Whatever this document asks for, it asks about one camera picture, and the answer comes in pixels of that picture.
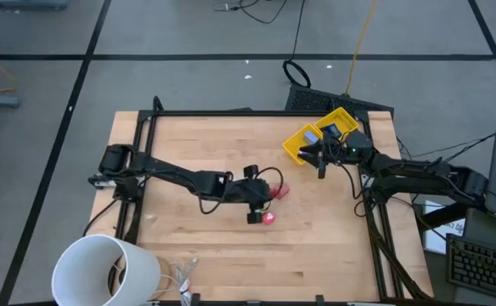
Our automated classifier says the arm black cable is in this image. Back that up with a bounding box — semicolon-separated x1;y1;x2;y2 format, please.
336;163;363;201
199;167;284;216

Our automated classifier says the black cable tangle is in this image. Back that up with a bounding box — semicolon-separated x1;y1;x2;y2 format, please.
212;0;290;26

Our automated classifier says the yellow cable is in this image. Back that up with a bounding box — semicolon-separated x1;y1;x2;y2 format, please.
344;0;379;95

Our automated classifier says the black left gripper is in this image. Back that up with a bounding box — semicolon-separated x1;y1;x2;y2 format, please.
226;164;279;225

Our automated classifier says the black table frame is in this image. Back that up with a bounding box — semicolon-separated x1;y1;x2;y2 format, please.
112;95;434;306

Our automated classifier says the white paper sheet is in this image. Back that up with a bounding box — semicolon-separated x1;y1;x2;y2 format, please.
422;199;465;256

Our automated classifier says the dark blue plastic box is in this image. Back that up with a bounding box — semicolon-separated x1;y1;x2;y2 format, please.
324;122;343;139

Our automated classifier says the white cylinder lamp shade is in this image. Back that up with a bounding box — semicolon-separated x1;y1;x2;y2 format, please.
51;234;162;306

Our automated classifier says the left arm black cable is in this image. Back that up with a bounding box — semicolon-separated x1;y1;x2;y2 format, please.
199;167;284;216

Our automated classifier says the black keyboard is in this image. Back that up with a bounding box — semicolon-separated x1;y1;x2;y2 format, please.
445;233;496;303

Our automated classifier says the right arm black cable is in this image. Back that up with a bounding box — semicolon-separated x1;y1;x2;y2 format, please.
336;163;363;201

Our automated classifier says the yellow plastic basket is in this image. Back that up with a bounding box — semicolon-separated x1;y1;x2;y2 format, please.
281;106;360;167

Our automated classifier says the white cable bundle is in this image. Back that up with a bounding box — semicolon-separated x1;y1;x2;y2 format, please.
169;257;200;306

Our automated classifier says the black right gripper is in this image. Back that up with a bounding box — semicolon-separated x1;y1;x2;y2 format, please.
297;134;347;179

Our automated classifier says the black mesh panel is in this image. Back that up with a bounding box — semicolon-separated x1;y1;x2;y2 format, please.
285;84;396;116

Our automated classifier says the black desk bar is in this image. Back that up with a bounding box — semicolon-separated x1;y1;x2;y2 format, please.
417;190;487;230

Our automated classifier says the long black cable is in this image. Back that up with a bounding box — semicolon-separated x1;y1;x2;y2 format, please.
282;0;313;89

